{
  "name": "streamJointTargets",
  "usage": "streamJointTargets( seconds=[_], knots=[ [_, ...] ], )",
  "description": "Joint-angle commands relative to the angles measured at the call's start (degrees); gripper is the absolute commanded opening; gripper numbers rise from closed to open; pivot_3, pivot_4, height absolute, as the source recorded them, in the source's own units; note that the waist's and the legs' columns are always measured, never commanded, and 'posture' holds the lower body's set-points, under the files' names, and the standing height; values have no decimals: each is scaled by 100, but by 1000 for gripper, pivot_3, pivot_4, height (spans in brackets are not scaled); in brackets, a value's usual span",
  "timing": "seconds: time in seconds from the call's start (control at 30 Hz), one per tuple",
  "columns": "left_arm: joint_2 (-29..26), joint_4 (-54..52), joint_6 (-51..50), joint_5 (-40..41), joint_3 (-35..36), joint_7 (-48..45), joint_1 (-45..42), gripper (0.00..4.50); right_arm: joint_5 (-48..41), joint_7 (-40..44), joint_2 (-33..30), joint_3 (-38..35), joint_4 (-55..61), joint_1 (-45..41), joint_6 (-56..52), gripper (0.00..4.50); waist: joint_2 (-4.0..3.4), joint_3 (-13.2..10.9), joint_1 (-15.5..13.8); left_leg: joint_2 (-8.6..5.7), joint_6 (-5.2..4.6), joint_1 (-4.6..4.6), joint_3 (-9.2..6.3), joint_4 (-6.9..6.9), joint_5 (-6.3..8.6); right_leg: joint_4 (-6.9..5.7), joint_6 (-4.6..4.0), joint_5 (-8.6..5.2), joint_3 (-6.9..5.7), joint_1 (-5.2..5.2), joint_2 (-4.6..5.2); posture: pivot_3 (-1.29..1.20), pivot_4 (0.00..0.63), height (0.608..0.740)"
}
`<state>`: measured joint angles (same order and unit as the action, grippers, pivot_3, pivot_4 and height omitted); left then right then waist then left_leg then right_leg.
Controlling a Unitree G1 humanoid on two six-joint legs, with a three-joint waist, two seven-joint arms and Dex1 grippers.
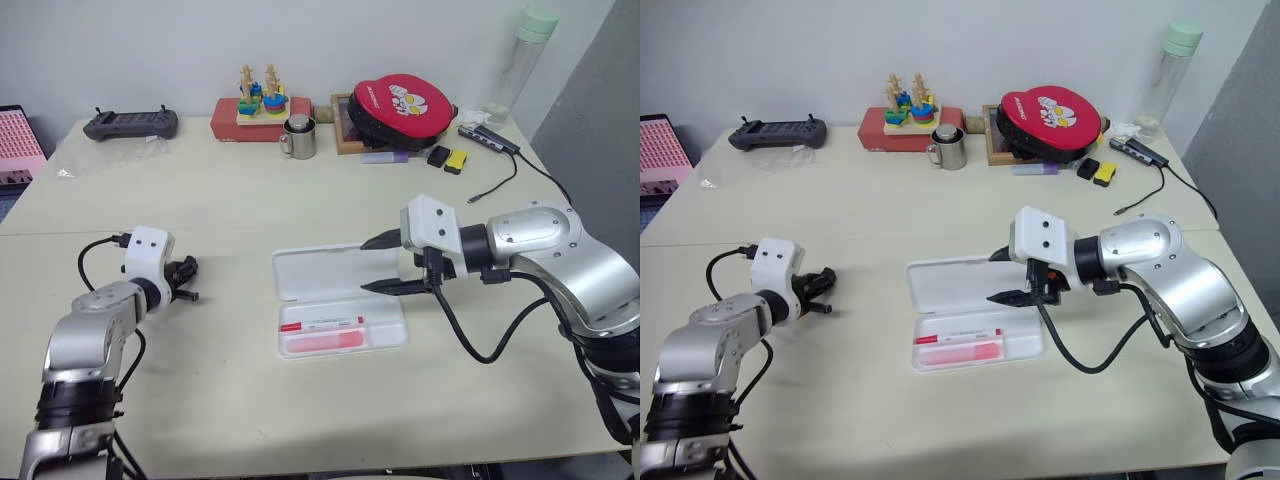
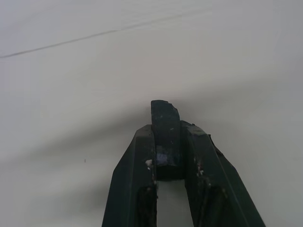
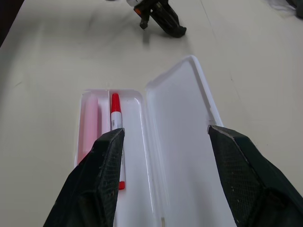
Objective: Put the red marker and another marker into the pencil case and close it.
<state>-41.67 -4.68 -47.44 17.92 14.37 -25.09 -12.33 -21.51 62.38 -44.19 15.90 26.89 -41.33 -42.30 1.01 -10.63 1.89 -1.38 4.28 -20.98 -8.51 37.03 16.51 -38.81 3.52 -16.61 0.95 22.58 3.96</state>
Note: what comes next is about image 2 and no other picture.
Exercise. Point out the dark blue eraser block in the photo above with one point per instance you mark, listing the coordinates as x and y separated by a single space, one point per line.
166 142

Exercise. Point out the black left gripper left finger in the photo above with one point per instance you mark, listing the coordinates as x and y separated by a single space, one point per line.
132 184

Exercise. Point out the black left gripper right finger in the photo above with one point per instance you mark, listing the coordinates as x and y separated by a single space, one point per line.
217 184

